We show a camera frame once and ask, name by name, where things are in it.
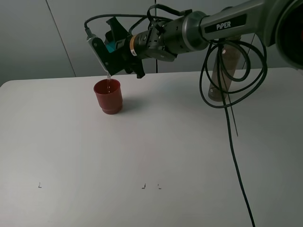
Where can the teal transparent plastic cup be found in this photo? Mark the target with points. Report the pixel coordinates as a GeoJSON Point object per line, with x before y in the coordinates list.
{"type": "Point", "coordinates": [114, 41]}

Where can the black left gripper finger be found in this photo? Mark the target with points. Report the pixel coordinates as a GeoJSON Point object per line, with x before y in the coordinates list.
{"type": "Point", "coordinates": [137, 67]}

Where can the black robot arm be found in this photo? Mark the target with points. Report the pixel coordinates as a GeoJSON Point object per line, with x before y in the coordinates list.
{"type": "Point", "coordinates": [276, 22]}

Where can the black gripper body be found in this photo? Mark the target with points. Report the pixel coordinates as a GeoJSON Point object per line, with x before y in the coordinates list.
{"type": "Point", "coordinates": [122, 58]}

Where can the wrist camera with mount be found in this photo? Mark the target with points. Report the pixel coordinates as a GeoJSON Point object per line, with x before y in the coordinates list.
{"type": "Point", "coordinates": [99, 56]}

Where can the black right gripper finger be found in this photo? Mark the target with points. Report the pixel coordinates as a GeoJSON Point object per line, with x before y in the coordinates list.
{"type": "Point", "coordinates": [116, 26]}

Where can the red plastic cup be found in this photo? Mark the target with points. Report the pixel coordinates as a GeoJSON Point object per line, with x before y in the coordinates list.
{"type": "Point", "coordinates": [109, 98]}

